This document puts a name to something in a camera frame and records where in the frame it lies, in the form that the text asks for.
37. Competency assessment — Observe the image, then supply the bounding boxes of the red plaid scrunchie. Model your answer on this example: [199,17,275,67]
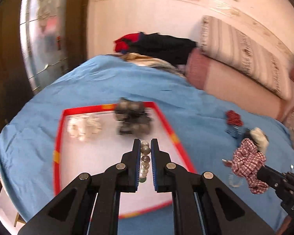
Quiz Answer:
[231,138,269,194]

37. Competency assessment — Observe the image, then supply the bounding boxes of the black and red clothes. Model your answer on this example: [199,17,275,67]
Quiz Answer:
[114,32,197,67]

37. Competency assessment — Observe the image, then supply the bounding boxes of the blue towel blanket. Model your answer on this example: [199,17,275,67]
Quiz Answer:
[0,55,294,221]

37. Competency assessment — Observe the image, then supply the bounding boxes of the red jewelry box tray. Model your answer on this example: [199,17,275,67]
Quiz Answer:
[54,102,196,219]

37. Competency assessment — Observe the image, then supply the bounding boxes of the blue striped strap watch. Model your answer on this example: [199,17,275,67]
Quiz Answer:
[225,126,250,140]

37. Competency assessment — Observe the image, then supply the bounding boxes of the cream dotted scrunchie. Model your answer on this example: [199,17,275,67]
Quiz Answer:
[250,127,269,155]

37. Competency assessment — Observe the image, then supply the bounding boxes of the red dotted hair bow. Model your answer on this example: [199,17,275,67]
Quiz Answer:
[226,110,244,127]

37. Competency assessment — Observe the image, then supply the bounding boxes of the gold patterned scarf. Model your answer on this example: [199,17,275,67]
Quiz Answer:
[114,52,185,78]

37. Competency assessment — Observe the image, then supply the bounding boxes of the white pearl bracelet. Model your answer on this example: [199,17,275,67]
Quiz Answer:
[139,140,152,183]

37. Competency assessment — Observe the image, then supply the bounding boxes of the wooden glass door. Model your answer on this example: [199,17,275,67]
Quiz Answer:
[0,0,89,132]

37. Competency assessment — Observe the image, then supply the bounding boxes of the dark grey sheer scrunchie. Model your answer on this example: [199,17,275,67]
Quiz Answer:
[114,97,152,136]

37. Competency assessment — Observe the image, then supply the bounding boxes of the pink quilted bolster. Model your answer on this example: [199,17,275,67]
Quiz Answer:
[185,48,286,121]

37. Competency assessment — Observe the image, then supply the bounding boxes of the white black-dotted scrunchie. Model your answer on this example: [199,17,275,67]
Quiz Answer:
[66,115,102,141]

